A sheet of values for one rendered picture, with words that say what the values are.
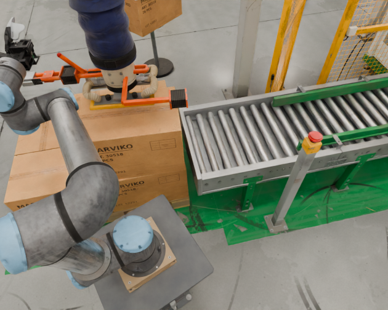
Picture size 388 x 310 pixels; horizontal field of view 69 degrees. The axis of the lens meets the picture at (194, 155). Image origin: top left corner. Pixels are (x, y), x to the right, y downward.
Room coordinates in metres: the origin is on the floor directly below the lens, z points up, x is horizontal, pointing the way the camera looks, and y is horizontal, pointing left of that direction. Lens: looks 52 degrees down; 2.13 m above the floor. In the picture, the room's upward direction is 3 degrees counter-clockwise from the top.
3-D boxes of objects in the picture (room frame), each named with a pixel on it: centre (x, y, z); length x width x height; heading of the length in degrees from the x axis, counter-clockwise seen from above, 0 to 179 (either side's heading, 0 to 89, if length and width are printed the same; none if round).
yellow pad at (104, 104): (1.19, 0.37, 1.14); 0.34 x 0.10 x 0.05; 93
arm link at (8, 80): (0.74, 0.59, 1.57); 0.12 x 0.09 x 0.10; 3
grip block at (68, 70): (1.27, 0.62, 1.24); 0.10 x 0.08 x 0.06; 3
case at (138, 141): (1.28, 0.38, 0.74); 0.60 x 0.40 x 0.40; 96
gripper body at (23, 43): (0.91, 0.59, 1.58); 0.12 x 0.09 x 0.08; 3
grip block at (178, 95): (1.03, 0.06, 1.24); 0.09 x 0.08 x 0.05; 3
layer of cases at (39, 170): (1.52, 0.73, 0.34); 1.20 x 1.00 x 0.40; 100
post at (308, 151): (0.94, -0.62, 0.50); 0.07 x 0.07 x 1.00; 10
